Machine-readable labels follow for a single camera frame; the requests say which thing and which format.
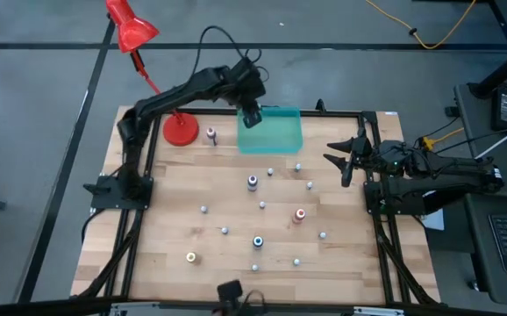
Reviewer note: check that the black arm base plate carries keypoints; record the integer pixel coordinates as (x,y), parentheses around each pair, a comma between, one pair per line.
(104,198)
(372,207)

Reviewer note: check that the white paper sheet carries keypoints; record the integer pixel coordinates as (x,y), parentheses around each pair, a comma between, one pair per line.
(435,221)

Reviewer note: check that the grey desk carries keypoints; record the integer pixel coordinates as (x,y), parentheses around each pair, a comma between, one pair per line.
(473,109)

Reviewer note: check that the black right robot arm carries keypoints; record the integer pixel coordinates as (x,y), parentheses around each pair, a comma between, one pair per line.
(455,184)

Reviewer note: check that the teal plastic bin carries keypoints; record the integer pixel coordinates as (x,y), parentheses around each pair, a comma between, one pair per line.
(280,136)

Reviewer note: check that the black frame crossbeam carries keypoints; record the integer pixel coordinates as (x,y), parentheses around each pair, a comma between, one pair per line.
(38,308)

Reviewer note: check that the black wall plug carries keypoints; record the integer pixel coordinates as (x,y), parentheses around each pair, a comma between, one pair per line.
(451,111)

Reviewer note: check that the black clamp knob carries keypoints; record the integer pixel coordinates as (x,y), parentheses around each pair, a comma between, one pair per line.
(320,105)

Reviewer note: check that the large yellow food coloring bottle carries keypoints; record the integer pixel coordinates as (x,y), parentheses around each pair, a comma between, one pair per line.
(191,257)

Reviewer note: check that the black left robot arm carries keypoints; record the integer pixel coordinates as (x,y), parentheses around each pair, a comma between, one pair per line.
(170,94)

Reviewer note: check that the silver metal bracket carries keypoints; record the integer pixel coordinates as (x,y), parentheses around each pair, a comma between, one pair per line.
(378,311)
(135,310)

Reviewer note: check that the large orange food coloring bottle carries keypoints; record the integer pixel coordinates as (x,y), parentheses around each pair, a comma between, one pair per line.
(299,215)

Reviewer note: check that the small blue food coloring bottle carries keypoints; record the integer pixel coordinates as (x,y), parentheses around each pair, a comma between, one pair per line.
(297,167)

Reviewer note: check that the red desk lamp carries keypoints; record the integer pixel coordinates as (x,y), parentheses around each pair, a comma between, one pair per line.
(133,28)

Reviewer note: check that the white rod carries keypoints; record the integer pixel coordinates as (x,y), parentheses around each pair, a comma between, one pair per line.
(505,138)

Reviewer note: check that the large red food coloring bottle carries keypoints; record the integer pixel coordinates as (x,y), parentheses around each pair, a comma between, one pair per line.
(211,133)

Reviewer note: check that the black aluminium frame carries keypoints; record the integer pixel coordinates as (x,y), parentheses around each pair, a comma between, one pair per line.
(341,113)

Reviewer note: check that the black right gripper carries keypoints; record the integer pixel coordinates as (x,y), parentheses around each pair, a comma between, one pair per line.
(385,155)

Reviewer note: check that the large blue food coloring bottle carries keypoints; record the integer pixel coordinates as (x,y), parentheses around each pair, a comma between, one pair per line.
(258,241)

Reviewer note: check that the large purple food coloring bottle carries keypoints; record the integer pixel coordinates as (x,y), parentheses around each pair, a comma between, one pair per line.
(252,181)

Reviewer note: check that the small black food coloring bottle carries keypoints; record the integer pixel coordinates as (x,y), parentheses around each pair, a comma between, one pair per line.
(254,267)

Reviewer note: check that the black stand leg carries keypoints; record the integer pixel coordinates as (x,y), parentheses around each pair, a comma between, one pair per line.
(501,72)

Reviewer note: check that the black desk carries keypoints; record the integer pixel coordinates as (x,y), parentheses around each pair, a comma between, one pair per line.
(479,263)

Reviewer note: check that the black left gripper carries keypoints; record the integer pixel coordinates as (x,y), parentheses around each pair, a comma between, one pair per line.
(249,85)

